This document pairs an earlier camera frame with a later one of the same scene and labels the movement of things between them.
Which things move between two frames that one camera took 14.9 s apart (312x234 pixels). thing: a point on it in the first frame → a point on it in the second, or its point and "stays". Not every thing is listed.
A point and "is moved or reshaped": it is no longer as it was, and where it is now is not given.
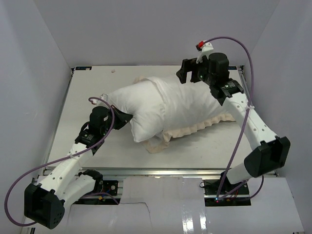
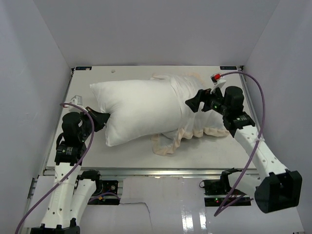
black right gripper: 190,66 → 202,96
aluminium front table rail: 152,172 stays
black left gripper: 123,117 → 100,118
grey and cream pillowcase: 188,107 is moved or reshaped
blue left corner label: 83,68 stays
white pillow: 143,100 is moved or reshaped
